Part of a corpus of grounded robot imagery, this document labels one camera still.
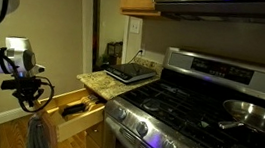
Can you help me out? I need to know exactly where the black cast iron grate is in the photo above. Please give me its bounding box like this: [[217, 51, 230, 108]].
[[113, 74, 265, 148]]

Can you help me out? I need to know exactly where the wooden kitchen drawer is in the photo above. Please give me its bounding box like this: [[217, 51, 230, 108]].
[[27, 82, 108, 148]]

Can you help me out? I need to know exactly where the black portable induction cooktop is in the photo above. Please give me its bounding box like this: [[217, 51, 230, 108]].
[[102, 59, 159, 88]]

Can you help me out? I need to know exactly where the white baseboard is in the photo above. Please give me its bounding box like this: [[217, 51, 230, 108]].
[[0, 103, 33, 135]]

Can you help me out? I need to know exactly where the white light switch plate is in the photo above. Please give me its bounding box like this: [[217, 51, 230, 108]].
[[128, 16, 143, 36]]

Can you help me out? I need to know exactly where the dark background shelf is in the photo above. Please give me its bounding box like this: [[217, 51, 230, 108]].
[[103, 39, 125, 68]]

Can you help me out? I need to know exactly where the white door frame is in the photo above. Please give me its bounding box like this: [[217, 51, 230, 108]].
[[69, 0, 102, 75]]

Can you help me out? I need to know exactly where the stainless steel gas stove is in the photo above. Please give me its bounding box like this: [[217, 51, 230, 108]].
[[99, 39, 265, 148]]

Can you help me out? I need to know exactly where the white wall outlet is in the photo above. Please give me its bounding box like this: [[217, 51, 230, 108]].
[[138, 47, 146, 57]]

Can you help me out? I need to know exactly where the stainless steel microwave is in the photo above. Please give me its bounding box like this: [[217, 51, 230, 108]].
[[150, 0, 265, 26]]

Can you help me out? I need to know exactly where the wooden base cabinet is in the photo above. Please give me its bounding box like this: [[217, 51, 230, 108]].
[[57, 115, 109, 148]]

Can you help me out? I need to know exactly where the short black handled knife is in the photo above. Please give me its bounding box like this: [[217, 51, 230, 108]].
[[86, 93, 102, 104]]

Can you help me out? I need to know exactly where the black power cord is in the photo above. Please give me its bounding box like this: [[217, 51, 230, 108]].
[[127, 47, 144, 67]]

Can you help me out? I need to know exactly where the grey hanging towel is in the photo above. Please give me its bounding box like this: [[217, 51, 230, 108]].
[[24, 112, 57, 148]]

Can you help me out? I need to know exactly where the silver stove knob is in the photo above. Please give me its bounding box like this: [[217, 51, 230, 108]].
[[113, 106, 129, 123], [134, 120, 150, 139], [160, 138, 178, 148]]

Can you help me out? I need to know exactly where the stainless steel frying pan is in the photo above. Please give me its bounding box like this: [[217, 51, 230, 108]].
[[217, 97, 265, 136]]

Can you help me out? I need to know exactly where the granite countertop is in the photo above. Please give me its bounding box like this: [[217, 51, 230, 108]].
[[74, 66, 161, 107]]

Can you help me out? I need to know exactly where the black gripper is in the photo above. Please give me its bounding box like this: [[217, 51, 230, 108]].
[[10, 74, 47, 110]]

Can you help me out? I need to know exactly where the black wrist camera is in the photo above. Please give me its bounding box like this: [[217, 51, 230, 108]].
[[0, 77, 19, 93]]

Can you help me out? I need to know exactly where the long black handled knife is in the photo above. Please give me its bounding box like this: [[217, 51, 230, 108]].
[[60, 100, 87, 120]]

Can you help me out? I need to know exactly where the wooden knife tray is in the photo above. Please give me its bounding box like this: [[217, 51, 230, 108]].
[[56, 90, 106, 126]]

